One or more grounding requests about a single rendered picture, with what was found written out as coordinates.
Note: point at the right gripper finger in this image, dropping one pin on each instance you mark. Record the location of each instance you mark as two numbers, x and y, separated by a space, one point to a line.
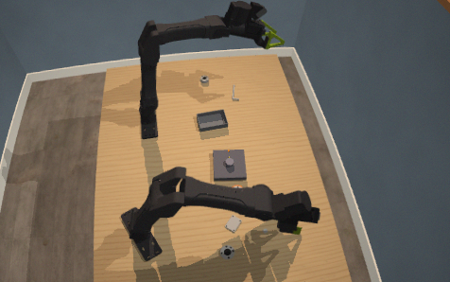
297 232

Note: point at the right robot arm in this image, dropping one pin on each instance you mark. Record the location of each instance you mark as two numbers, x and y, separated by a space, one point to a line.
252 202

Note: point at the small beige rectangular plate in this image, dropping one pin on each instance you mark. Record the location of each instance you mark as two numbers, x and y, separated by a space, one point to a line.
233 223

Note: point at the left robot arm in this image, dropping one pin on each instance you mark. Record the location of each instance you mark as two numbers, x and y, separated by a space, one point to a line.
212 27

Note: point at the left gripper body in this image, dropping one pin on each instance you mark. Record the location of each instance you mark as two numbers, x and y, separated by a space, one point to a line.
257 38

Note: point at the grey round flange with centre hole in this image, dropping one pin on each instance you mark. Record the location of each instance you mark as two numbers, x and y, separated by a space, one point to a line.
227 252

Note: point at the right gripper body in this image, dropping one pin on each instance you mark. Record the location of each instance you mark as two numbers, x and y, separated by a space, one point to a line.
285 228

